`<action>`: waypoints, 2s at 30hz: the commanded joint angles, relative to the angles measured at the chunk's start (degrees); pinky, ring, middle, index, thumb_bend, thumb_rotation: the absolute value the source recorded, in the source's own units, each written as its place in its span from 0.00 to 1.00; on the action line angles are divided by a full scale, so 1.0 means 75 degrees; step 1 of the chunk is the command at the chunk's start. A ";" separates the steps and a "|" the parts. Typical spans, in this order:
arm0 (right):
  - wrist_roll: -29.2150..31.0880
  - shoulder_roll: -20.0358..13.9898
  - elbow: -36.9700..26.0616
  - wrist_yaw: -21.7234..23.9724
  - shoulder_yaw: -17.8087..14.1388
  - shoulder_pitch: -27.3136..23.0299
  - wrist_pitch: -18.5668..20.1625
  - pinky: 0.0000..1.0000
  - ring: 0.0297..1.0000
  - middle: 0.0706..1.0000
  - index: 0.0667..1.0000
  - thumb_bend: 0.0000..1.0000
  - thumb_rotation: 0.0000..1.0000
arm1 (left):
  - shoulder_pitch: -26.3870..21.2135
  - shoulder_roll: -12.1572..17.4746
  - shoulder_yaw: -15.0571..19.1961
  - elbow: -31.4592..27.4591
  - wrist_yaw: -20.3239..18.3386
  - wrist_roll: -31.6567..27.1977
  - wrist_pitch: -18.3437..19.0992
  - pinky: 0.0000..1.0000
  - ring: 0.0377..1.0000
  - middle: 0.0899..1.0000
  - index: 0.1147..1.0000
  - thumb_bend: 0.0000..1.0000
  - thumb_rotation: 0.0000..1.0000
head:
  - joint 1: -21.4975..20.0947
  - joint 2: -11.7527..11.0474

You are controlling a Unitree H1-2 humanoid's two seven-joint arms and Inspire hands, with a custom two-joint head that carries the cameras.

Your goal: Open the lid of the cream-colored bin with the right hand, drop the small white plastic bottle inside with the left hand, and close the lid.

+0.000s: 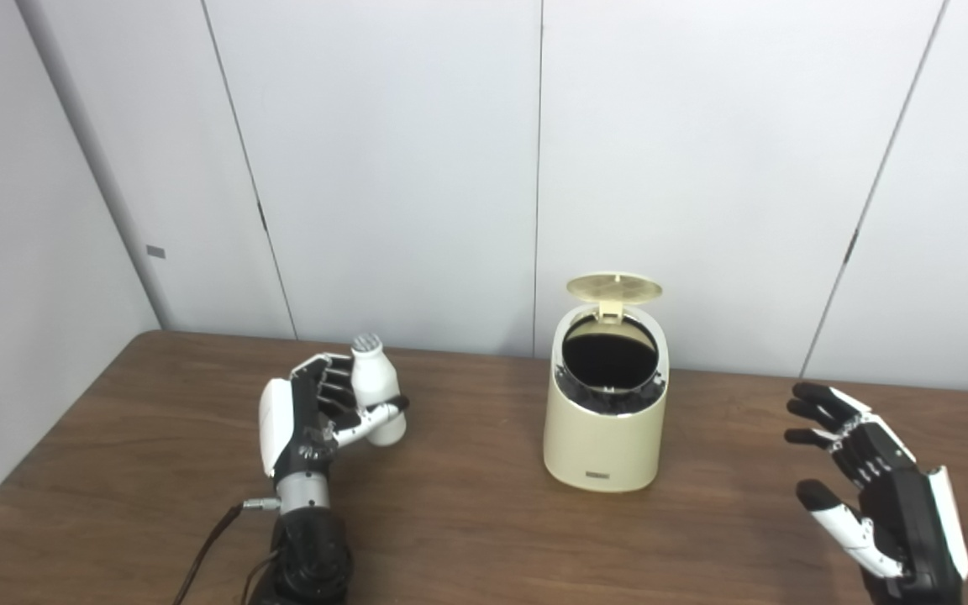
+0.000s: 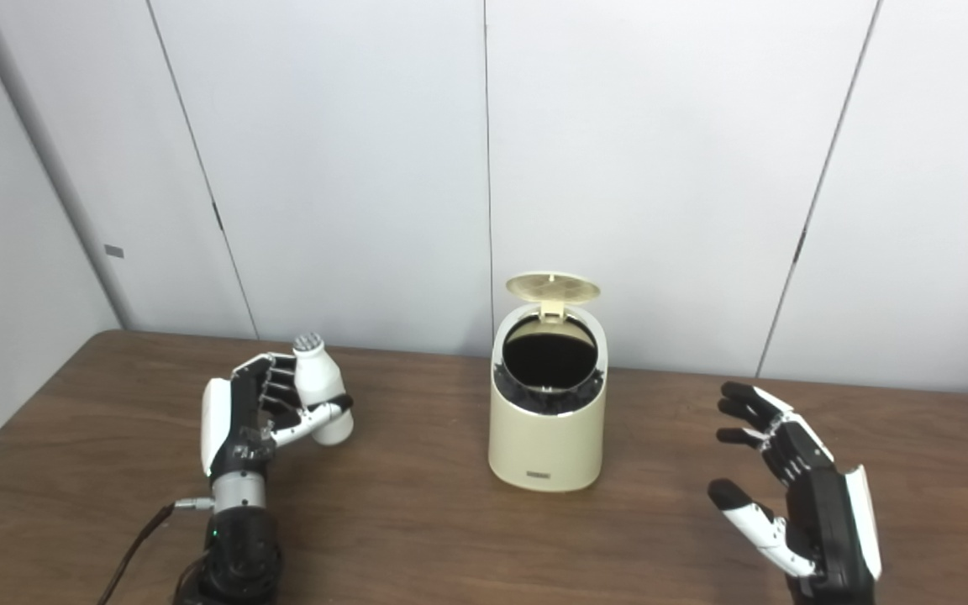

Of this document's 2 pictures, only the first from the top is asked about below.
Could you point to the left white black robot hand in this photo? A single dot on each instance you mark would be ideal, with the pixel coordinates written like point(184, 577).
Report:
point(278, 420)

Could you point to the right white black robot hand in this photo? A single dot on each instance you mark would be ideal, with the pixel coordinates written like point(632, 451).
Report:
point(912, 529)

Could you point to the small white plastic bottle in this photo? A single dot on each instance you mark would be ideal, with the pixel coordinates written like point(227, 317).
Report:
point(373, 378)

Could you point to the cream round bin lid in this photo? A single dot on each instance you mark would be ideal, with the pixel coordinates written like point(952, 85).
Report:
point(614, 287)

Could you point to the cream-colored round bin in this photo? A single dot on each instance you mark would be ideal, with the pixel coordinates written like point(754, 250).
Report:
point(602, 445)

